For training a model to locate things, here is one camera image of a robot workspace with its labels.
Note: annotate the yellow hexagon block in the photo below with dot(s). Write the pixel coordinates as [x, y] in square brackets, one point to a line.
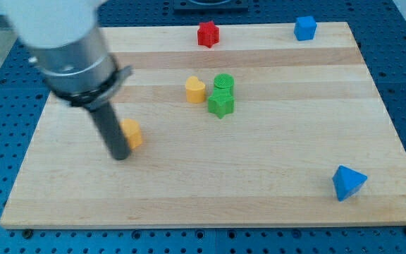
[132, 132]

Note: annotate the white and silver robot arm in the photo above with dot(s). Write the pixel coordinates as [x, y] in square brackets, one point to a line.
[68, 47]

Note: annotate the green star block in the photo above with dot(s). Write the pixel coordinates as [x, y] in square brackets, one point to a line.
[221, 102]

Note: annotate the red star block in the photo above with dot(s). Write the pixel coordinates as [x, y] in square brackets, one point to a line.
[208, 34]

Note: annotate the yellow heart block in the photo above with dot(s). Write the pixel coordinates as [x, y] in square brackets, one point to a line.
[195, 90]

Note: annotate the green cylinder block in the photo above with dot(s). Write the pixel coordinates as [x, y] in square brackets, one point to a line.
[224, 81]

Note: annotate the light wooden board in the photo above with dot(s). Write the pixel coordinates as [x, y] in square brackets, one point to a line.
[302, 109]

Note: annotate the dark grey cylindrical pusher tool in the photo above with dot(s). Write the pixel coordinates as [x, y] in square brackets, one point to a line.
[106, 121]

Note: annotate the blue cube block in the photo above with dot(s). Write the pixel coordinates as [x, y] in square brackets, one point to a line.
[305, 28]

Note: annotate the blue triangular block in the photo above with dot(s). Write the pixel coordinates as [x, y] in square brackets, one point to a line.
[347, 182]

